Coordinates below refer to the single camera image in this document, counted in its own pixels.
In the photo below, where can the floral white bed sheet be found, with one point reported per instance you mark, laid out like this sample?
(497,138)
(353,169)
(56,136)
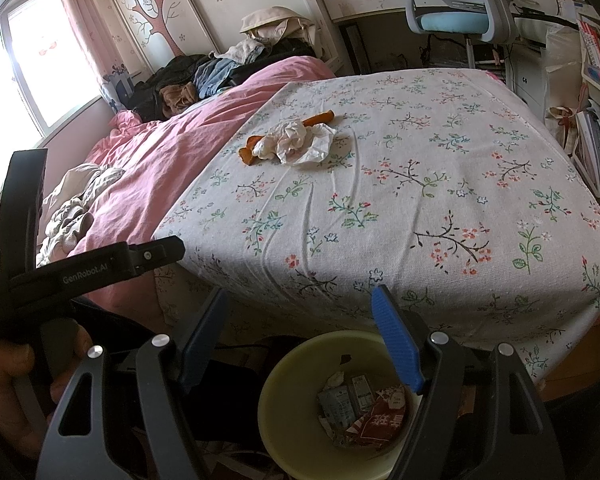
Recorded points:
(440,184)

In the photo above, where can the yellow-green trash bin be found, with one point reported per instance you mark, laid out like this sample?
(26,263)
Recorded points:
(288,408)

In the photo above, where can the left hand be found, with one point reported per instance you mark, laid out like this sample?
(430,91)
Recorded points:
(18,423)

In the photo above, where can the white bookshelf with books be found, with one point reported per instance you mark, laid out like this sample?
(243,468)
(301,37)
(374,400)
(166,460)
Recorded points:
(584,148)

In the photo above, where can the white paper wrapper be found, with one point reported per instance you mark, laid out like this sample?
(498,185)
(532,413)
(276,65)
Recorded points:
(297,144)

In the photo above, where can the window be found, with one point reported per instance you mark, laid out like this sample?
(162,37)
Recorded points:
(45,77)

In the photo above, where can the trash inside bin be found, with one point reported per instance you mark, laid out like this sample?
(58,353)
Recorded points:
(344,401)

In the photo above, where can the white tissue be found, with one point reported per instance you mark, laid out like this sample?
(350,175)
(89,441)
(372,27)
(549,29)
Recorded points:
(266,148)

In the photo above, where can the pink curtain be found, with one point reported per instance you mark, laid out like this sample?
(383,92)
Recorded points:
(93,34)

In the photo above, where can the red white snack bag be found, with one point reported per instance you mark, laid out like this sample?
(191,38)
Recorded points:
(383,422)

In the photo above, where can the orange peel small piece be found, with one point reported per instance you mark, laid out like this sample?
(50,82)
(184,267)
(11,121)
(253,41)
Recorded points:
(323,118)

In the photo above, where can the pile of dark clothes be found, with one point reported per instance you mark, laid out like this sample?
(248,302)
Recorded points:
(188,79)

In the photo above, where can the pink duvet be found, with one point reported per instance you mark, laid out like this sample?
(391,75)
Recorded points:
(161,159)

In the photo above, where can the wardrobe with tree decal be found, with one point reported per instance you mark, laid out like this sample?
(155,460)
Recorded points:
(170,5)

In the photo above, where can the orange peel large piece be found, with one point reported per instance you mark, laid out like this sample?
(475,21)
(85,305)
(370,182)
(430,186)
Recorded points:
(246,152)

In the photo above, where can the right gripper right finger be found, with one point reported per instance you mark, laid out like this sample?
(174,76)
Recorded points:
(479,415)

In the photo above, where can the beige white clothes on duvet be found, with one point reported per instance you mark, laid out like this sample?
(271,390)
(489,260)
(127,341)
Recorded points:
(66,216)

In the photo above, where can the beige pillow on pile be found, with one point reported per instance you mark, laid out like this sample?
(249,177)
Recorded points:
(273,24)

